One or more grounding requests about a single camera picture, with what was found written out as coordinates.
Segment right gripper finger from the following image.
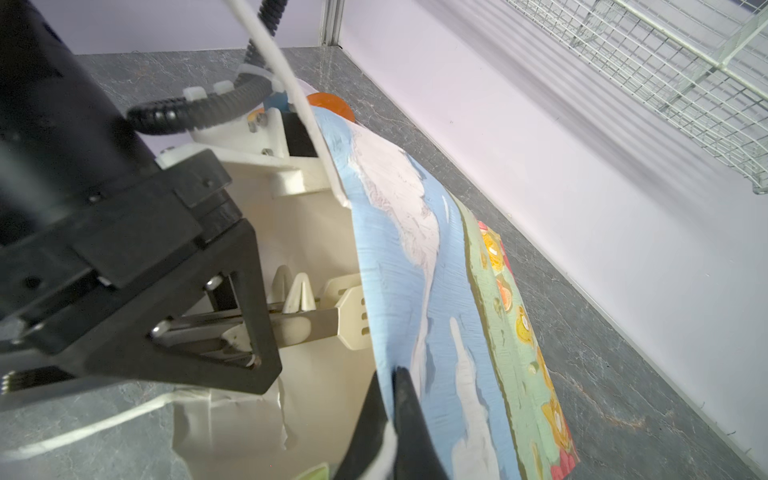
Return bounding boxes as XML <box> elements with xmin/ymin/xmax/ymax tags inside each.
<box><xmin>334</xmin><ymin>367</ymin><xmax>448</xmax><ymax>479</ymax></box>

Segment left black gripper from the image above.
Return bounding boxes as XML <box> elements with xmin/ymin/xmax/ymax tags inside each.
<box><xmin>1</xmin><ymin>149</ymin><xmax>282</xmax><ymax>394</ymax></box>

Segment printed paper gift bag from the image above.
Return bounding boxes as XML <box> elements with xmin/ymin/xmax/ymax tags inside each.
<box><xmin>0</xmin><ymin>0</ymin><xmax>580</xmax><ymax>480</ymax></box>

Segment cream and steel tongs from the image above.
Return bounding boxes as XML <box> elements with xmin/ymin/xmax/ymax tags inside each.
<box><xmin>150</xmin><ymin>265</ymin><xmax>372</xmax><ymax>367</ymax></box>

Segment brown round fake bun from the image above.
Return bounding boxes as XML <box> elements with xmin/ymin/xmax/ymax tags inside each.
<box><xmin>307</xmin><ymin>92</ymin><xmax>356</xmax><ymax>122</ymax></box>

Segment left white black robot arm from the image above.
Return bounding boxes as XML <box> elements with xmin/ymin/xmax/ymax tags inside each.
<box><xmin>1</xmin><ymin>1</ymin><xmax>282</xmax><ymax>394</ymax></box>

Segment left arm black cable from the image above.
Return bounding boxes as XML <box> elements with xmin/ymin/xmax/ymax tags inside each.
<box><xmin>125</xmin><ymin>0</ymin><xmax>289</xmax><ymax>136</ymax></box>

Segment long white wire basket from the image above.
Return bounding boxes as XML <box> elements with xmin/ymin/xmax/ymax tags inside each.
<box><xmin>510</xmin><ymin>0</ymin><xmax>767</xmax><ymax>195</ymax></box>

